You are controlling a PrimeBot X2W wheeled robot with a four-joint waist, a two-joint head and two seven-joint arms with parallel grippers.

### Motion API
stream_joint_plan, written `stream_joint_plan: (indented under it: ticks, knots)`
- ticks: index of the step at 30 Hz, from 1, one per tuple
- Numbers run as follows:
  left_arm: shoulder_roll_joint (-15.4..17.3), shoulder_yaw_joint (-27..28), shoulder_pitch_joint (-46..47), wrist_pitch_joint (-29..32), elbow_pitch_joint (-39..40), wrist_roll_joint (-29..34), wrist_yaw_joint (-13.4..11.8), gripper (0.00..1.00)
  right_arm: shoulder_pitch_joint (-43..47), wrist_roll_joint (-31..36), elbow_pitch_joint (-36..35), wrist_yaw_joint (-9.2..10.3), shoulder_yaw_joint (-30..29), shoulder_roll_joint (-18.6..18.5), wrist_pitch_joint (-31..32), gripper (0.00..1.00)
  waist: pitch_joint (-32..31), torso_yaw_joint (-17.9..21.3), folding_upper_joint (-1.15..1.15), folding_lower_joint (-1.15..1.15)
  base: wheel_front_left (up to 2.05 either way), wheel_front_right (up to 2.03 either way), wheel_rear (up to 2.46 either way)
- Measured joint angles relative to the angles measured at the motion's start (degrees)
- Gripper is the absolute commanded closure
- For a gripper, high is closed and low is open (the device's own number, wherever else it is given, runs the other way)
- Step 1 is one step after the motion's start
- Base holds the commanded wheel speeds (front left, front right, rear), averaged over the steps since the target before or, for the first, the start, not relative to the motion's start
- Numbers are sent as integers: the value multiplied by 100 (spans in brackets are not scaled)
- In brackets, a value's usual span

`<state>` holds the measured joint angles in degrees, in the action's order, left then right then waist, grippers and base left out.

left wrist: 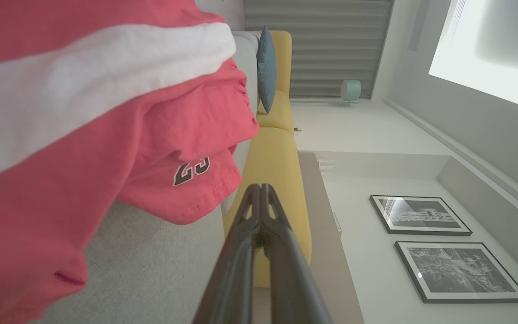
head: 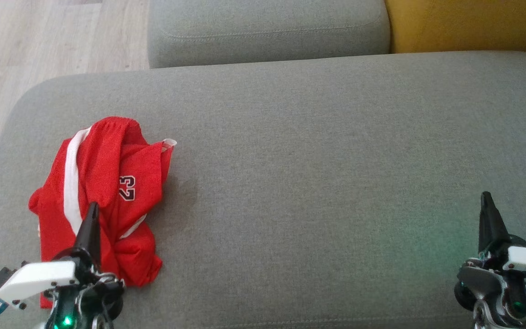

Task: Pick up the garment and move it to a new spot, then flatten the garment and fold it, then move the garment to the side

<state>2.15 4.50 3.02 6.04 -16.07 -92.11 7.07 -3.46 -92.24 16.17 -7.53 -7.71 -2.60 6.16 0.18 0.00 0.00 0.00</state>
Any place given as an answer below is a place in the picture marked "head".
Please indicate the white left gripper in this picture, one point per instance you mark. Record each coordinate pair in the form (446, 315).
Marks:
(39, 278)

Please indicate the red white basketball shorts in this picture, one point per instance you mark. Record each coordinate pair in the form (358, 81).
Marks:
(107, 160)

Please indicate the wide yellow sofa backrest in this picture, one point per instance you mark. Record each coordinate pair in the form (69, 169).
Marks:
(464, 23)

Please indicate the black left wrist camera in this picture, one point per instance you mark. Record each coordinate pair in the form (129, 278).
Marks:
(2, 278)

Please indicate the grey sofa seat cushion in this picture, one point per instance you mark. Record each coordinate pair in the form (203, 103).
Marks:
(267, 27)

